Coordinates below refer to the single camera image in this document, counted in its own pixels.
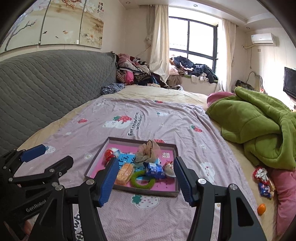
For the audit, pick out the white air conditioner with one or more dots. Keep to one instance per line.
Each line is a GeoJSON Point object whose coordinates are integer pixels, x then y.
{"type": "Point", "coordinates": [262, 38]}

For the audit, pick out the white curved frame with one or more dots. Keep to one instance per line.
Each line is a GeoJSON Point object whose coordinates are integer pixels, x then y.
{"type": "Point", "coordinates": [251, 72]}

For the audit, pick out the dark bag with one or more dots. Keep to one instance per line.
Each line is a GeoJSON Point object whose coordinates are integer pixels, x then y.
{"type": "Point", "coordinates": [242, 84]}

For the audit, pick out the cream curtain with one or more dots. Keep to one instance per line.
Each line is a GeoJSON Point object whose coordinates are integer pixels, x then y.
{"type": "Point", "coordinates": [159, 46]}
{"type": "Point", "coordinates": [227, 58]}

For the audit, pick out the blue snack packet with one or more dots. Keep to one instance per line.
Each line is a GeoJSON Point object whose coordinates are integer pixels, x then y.
{"type": "Point", "coordinates": [153, 170]}

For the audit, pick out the red egg toy packet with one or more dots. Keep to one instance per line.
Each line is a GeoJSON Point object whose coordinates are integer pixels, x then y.
{"type": "Point", "coordinates": [109, 156]}

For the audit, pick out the pink strawberry printed blanket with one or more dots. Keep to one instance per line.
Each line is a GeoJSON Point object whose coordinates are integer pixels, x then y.
{"type": "Point", "coordinates": [161, 115]}

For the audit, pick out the black framed window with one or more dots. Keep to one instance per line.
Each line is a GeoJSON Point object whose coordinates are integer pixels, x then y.
{"type": "Point", "coordinates": [201, 39]}

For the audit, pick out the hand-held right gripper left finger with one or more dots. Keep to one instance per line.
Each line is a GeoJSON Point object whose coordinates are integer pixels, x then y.
{"type": "Point", "coordinates": [108, 180]}

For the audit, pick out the red silver candy packet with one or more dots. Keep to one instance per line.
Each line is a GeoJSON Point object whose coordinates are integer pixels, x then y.
{"type": "Point", "coordinates": [260, 173]}

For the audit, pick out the pile of mixed clothes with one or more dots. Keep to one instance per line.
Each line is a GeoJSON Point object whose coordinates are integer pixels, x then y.
{"type": "Point", "coordinates": [134, 71]}

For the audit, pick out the yellow biscuit packet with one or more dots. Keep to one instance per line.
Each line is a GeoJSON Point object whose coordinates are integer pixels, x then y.
{"type": "Point", "coordinates": [124, 173]}

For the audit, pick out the grey quilted headboard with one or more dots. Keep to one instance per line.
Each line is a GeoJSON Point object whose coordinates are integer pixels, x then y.
{"type": "Point", "coordinates": [46, 92]}

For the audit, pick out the shallow grey pink tray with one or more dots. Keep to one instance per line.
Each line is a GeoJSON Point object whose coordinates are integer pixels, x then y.
{"type": "Point", "coordinates": [150, 191]}

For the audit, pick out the person's left hand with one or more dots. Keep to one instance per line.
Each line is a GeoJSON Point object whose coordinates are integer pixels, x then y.
{"type": "Point", "coordinates": [28, 226]}

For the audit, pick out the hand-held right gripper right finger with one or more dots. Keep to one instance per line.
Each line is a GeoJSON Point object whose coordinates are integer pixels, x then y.
{"type": "Point", "coordinates": [182, 178]}

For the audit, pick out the black television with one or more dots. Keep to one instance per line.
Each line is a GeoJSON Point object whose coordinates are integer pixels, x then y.
{"type": "Point", "coordinates": [290, 82]}

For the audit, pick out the small tangerine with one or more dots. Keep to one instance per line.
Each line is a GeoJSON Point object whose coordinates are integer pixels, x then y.
{"type": "Point", "coordinates": [261, 208]}

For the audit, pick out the dark blue patterned cloth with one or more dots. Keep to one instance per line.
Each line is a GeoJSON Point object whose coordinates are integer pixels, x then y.
{"type": "Point", "coordinates": [112, 88]}

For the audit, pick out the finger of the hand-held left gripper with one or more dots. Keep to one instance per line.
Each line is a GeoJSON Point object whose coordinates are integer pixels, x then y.
{"type": "Point", "coordinates": [57, 165]}
{"type": "Point", "coordinates": [32, 153]}

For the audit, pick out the pile of dark clothes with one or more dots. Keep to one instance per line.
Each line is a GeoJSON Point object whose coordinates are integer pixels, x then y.
{"type": "Point", "coordinates": [198, 69]}

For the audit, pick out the pink quilt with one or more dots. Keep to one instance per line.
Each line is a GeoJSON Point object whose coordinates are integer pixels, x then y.
{"type": "Point", "coordinates": [286, 197]}

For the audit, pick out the green fleece blanket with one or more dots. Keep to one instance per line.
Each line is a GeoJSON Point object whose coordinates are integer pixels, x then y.
{"type": "Point", "coordinates": [254, 120]}

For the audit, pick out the floral wall painting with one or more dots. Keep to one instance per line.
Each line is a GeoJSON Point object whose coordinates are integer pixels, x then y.
{"type": "Point", "coordinates": [69, 23]}

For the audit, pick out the pink pillow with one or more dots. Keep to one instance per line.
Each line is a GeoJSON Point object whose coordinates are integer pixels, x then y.
{"type": "Point", "coordinates": [216, 97]}

